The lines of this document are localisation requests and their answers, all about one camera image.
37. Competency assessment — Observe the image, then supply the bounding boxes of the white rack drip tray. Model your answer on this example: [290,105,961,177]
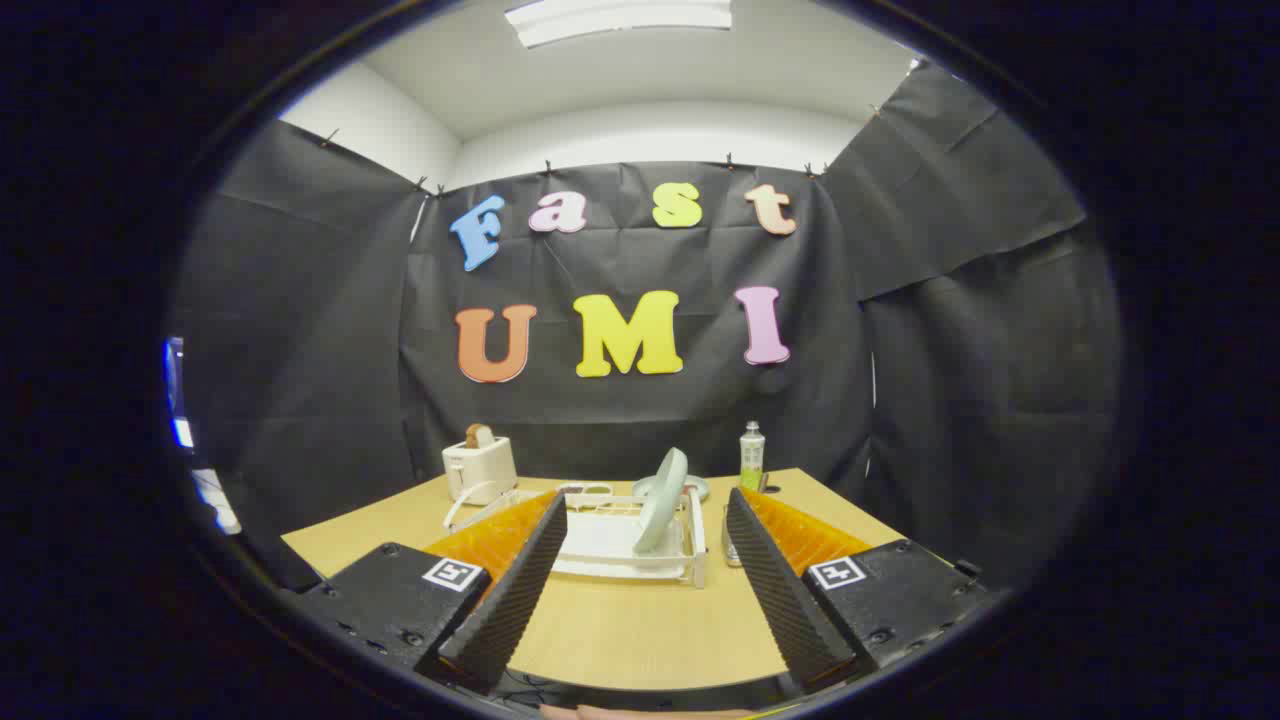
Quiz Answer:
[555,510,691,579]

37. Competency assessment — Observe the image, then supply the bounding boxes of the white wire dish rack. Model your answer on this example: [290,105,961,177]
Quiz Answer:
[450,483,708,589]

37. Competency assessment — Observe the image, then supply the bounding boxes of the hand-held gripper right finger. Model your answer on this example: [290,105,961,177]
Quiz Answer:
[724,486,993,693]

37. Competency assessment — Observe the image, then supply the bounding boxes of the ceiling light panel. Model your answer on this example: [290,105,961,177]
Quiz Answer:
[504,0,733,49]

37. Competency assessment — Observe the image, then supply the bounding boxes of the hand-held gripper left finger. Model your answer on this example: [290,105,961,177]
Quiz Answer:
[296,488,571,696]

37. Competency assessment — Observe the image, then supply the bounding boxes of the glowing screen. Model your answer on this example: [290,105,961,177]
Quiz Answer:
[163,336,197,451]

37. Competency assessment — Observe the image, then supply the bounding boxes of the green tea bottle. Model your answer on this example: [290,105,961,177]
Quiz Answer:
[739,421,767,492]

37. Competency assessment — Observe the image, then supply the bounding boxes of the pale green plate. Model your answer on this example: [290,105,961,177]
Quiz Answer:
[633,447,690,556]
[632,474,711,504]

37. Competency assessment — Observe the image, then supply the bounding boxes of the white toaster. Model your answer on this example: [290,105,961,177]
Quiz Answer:
[442,436,519,505]

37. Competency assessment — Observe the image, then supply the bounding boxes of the white toaster cable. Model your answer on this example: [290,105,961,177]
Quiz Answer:
[443,480,521,531]

